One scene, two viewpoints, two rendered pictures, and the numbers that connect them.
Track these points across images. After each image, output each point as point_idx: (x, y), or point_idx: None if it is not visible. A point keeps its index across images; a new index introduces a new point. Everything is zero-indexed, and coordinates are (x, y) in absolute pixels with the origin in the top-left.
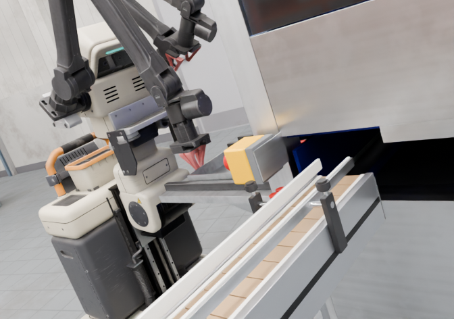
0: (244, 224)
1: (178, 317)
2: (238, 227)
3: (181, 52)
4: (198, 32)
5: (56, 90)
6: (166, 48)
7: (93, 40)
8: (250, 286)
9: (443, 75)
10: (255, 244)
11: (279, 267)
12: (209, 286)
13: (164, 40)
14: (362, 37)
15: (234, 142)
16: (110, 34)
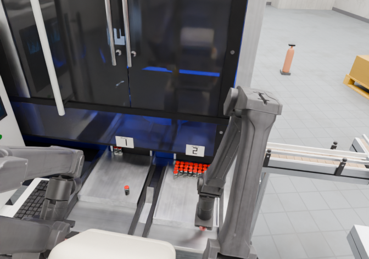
0: (283, 151)
1: (313, 161)
2: (284, 152)
3: (73, 224)
4: (77, 187)
5: None
6: (63, 238)
7: (162, 245)
8: (295, 152)
9: None
10: (280, 157)
11: (287, 148)
12: (301, 159)
13: (65, 227)
14: None
15: (147, 230)
16: (127, 239)
